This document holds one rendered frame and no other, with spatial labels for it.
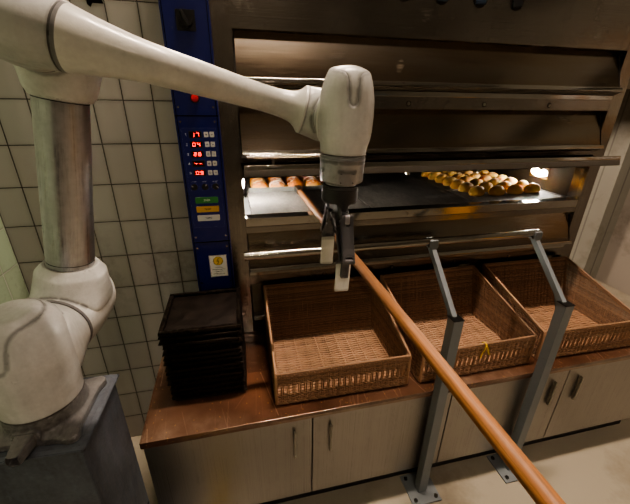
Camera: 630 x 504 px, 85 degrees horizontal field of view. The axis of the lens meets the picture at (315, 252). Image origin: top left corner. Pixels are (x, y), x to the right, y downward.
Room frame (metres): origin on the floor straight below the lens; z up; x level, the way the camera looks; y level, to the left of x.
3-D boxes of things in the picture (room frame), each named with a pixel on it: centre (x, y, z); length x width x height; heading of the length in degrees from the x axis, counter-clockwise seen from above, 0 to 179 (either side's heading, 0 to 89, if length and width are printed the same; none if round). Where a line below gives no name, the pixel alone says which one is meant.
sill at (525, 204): (1.67, -0.56, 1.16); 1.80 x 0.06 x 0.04; 103
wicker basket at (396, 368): (1.26, -0.07, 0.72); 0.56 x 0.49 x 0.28; 103
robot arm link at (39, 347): (0.57, 0.59, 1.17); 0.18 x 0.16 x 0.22; 9
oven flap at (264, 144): (1.65, -0.57, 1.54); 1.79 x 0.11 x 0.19; 103
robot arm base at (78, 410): (0.54, 0.59, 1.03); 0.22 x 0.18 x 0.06; 11
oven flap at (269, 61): (1.65, -0.57, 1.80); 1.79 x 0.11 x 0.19; 103
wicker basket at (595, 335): (1.53, -1.24, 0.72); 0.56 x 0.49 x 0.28; 102
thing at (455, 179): (2.21, -1.03, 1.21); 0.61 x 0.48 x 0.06; 13
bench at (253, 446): (1.34, -0.53, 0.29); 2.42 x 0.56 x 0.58; 103
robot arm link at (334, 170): (0.70, -0.05, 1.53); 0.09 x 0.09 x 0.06
